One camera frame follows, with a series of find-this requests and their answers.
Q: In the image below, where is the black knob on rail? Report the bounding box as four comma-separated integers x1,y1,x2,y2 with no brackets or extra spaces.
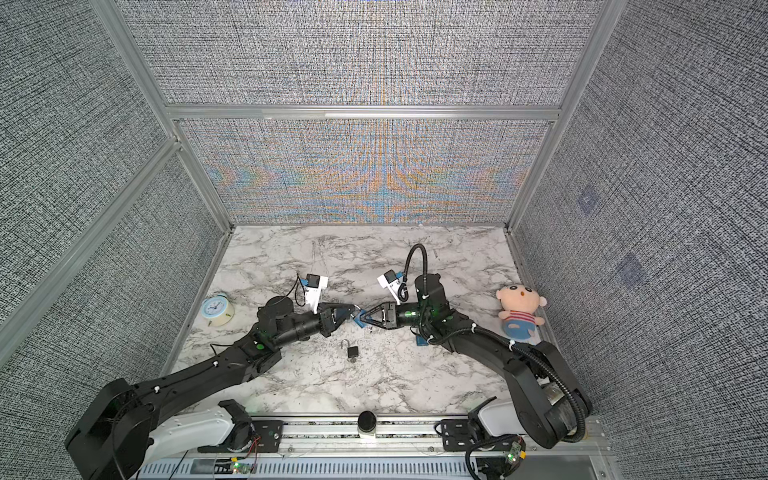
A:
357,410,378,438

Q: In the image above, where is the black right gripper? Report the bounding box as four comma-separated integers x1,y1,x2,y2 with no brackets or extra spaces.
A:
361,302,434,331

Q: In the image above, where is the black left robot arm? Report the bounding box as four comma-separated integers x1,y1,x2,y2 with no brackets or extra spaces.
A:
64,297,359,479

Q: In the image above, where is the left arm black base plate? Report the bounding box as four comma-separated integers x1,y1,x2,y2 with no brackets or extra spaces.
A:
197,420,284,455

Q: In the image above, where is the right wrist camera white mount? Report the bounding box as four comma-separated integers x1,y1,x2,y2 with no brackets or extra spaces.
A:
377,270,409,305

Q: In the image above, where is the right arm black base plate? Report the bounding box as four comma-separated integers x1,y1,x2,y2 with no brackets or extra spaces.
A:
433,418,523,453

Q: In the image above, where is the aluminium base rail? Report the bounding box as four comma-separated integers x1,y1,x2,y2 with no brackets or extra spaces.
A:
107,413,613,480

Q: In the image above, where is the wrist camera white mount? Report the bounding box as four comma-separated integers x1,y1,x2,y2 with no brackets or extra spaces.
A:
300,273,329,314
377,270,409,305

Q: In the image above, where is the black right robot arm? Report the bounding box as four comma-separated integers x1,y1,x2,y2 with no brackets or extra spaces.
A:
358,274,592,448

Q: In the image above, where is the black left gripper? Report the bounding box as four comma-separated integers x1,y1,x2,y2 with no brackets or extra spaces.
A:
276,304,356,351

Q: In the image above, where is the small blue alarm clock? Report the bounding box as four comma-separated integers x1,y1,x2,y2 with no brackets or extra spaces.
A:
200,293,235,327

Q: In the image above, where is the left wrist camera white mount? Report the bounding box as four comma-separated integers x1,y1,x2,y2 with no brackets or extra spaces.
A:
300,273,329,314

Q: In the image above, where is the black corrugated cable conduit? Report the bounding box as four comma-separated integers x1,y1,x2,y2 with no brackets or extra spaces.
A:
398,243,589,444

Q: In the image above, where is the pink plush doll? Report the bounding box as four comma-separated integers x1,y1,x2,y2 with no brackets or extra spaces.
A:
496,284,548,341

